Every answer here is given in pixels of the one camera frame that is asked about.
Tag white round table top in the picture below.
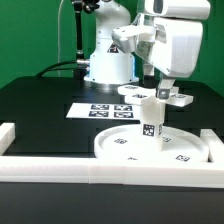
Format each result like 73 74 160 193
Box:
94 124 209 163

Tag white thin cable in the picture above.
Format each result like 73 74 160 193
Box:
57 0 66 78

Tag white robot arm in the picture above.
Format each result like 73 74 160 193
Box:
84 0 210 99

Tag black cables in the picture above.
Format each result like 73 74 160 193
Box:
35 60 88 78

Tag white sheet with markers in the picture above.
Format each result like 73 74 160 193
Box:
66 103 140 120

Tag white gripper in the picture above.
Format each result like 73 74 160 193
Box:
112 0 211 99

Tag white cross-shaped table base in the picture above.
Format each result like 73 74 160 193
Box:
118 85 193 107

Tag white U-shaped boundary frame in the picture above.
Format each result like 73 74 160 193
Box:
0 123 224 188

